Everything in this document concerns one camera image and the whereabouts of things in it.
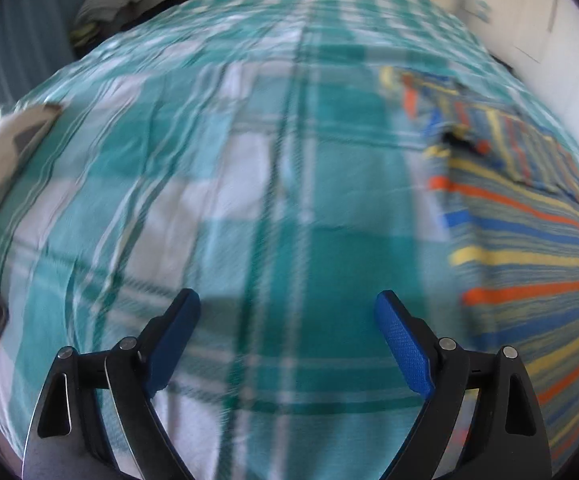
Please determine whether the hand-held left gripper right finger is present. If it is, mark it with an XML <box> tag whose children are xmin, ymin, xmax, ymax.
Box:
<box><xmin>374</xmin><ymin>290</ymin><xmax>554</xmax><ymax>480</ymax></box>

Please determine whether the striped knitted sweater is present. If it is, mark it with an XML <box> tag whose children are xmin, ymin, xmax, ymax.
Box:
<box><xmin>379</xmin><ymin>66</ymin><xmax>579</xmax><ymax>466</ymax></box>

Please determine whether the white wardrobe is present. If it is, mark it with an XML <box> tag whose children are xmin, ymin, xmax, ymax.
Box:
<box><xmin>489</xmin><ymin>0</ymin><xmax>579</xmax><ymax>126</ymax></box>

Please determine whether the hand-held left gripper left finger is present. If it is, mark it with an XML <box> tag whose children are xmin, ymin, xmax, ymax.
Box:
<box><xmin>22</xmin><ymin>288</ymin><xmax>201</xmax><ymax>480</ymax></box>

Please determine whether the teal curtain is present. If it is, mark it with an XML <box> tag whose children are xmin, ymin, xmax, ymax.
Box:
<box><xmin>0</xmin><ymin>0</ymin><xmax>115</xmax><ymax>106</ymax></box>

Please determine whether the teal white plaid blanket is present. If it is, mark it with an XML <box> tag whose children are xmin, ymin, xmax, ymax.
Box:
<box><xmin>0</xmin><ymin>0</ymin><xmax>579</xmax><ymax>480</ymax></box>

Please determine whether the pile of grey clothes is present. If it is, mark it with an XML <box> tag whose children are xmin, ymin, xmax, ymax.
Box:
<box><xmin>72</xmin><ymin>0</ymin><xmax>152</xmax><ymax>41</ymax></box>

